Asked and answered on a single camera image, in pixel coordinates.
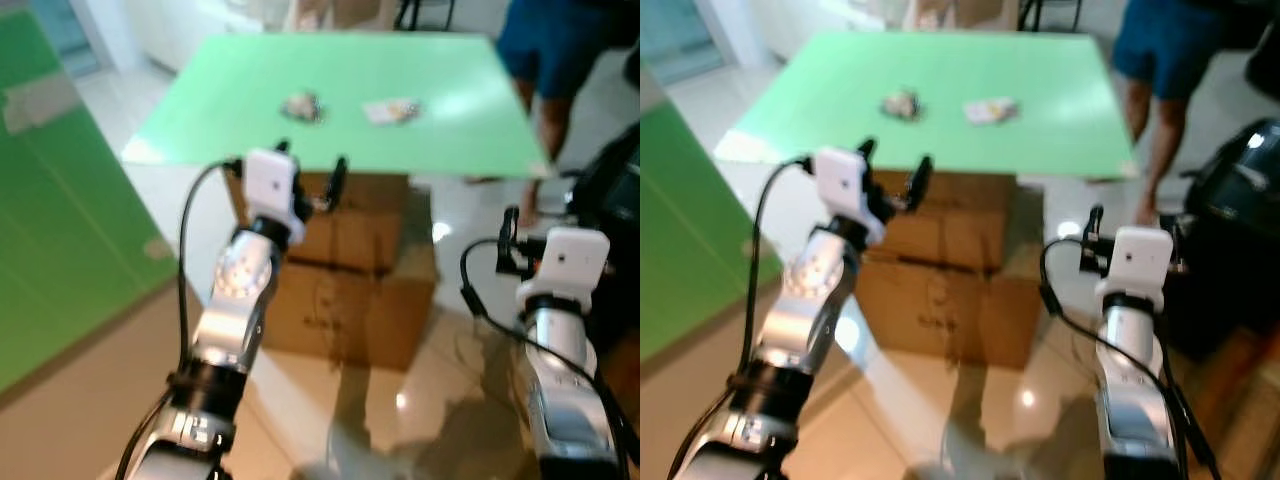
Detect black glossy appliance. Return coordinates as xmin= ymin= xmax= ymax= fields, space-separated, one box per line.
xmin=1163 ymin=117 xmax=1280 ymax=363
xmin=568 ymin=124 xmax=641 ymax=353

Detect small brown cardboard box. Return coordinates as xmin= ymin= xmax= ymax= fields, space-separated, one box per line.
xmin=224 ymin=168 xmax=412 ymax=273
xmin=858 ymin=168 xmax=1022 ymax=273

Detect green board panel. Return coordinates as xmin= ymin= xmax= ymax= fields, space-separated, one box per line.
xmin=0 ymin=8 xmax=181 ymax=397
xmin=640 ymin=98 xmax=783 ymax=363

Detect glass door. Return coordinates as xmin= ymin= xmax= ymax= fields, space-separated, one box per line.
xmin=640 ymin=0 xmax=717 ymax=87
xmin=28 ymin=0 xmax=105 ymax=79

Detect large brown cardboard box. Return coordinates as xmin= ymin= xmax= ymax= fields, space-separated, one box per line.
xmin=260 ymin=184 xmax=440 ymax=373
xmin=853 ymin=186 xmax=1044 ymax=371

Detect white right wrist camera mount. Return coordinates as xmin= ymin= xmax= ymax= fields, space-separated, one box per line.
xmin=517 ymin=227 xmax=612 ymax=307
xmin=1093 ymin=227 xmax=1176 ymax=313

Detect grey tape patch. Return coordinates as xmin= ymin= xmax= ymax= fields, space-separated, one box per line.
xmin=2 ymin=74 xmax=83 ymax=136

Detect person in blue shorts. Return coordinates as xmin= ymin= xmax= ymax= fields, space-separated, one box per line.
xmin=496 ymin=0 xmax=623 ymax=228
xmin=1111 ymin=0 xmax=1233 ymax=228

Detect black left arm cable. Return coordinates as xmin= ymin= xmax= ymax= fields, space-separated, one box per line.
xmin=666 ymin=156 xmax=817 ymax=480
xmin=115 ymin=157 xmax=247 ymax=480

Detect green table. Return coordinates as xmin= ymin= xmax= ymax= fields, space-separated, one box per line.
xmin=119 ymin=32 xmax=553 ymax=182
xmin=711 ymin=29 xmax=1142 ymax=183

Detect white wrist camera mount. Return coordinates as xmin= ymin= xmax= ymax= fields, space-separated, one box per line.
xmin=517 ymin=227 xmax=612 ymax=307
xmin=244 ymin=149 xmax=303 ymax=247
xmin=1093 ymin=227 xmax=1176 ymax=313
xmin=811 ymin=146 xmax=878 ymax=247

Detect black chair legs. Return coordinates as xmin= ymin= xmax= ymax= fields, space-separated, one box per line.
xmin=1019 ymin=0 xmax=1083 ymax=32
xmin=394 ymin=0 xmax=457 ymax=32

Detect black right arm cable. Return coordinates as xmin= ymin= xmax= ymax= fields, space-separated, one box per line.
xmin=459 ymin=237 xmax=635 ymax=480
xmin=1038 ymin=236 xmax=1223 ymax=480

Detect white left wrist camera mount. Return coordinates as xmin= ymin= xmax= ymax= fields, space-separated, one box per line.
xmin=244 ymin=149 xmax=303 ymax=247
xmin=811 ymin=146 xmax=878 ymax=247

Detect white yellow key tag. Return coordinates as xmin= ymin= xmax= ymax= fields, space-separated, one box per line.
xmin=361 ymin=97 xmax=422 ymax=127
xmin=962 ymin=96 xmax=1022 ymax=127

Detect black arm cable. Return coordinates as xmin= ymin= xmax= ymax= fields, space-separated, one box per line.
xmin=459 ymin=237 xmax=635 ymax=480
xmin=115 ymin=157 xmax=247 ymax=480
xmin=1038 ymin=236 xmax=1223 ymax=480
xmin=666 ymin=156 xmax=817 ymax=480

